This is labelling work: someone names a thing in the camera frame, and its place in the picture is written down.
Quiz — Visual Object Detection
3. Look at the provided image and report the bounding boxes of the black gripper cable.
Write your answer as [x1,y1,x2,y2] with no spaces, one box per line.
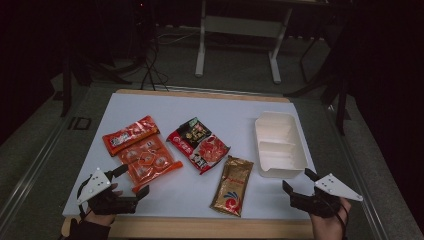
[331,196,349,240]
[76,174,93,218]

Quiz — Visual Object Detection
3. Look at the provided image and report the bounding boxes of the dark floor plate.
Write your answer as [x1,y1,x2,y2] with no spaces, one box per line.
[68,116,92,131]

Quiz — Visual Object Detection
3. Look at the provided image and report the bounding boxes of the long orange snack packet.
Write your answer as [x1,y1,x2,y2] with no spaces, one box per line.
[102,115,160,157]

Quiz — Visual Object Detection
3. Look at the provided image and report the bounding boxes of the white desk frame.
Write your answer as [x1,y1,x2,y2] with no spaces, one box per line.
[194,0,294,84]

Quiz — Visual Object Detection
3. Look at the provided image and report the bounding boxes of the white table cover sheet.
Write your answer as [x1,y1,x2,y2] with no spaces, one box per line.
[62,92,318,221]

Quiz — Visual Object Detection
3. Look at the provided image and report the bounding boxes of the clear orange snack pack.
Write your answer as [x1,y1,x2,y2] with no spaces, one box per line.
[118,134,184,194]

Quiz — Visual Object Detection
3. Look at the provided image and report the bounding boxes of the white plastic container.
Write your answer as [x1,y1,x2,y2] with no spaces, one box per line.
[254,110,308,179]

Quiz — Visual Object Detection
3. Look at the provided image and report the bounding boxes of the black floor cables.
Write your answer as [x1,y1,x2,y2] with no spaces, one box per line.
[139,33,169,92]

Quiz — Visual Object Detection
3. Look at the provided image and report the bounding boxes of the metal floor rail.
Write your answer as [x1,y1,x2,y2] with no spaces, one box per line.
[0,114,69,228]
[146,83,288,98]
[324,104,389,240]

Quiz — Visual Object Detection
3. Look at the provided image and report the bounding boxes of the red and black sauce packet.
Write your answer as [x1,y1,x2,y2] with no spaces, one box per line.
[165,116,231,175]

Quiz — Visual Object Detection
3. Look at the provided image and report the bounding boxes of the person's right hand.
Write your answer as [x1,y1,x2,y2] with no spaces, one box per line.
[309,196,353,240]

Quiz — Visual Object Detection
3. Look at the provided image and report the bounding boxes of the black metal stand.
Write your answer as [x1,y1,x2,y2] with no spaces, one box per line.
[284,33,351,136]

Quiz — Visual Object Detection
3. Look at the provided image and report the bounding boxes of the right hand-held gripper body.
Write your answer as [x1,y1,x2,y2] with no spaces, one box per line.
[289,173,364,219]

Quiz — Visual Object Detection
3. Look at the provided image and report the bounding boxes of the gold foil packet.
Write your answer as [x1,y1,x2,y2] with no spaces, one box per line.
[209,155,254,218]

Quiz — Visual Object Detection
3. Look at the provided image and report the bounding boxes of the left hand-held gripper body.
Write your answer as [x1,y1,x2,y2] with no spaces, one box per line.
[76,167,139,216]

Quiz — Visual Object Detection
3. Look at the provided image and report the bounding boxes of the person's left hand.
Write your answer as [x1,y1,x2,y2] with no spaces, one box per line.
[84,182,124,228]

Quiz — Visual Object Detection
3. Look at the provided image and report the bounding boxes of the black tripod stand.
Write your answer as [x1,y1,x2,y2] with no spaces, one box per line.
[59,49,148,118]

